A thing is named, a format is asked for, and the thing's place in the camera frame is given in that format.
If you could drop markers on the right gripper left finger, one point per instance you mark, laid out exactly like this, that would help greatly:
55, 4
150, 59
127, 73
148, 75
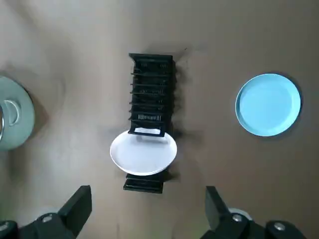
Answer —
77, 206

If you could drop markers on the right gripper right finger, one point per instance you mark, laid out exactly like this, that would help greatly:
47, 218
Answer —
216, 209

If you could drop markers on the white plate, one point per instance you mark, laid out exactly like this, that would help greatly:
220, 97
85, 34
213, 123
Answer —
142, 154

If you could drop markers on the grey steel cooking pot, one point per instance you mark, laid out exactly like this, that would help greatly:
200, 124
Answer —
22, 119

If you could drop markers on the light blue plate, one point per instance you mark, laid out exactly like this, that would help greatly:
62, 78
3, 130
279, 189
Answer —
269, 104

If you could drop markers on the black dish rack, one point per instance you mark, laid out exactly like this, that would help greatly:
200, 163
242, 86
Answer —
152, 82

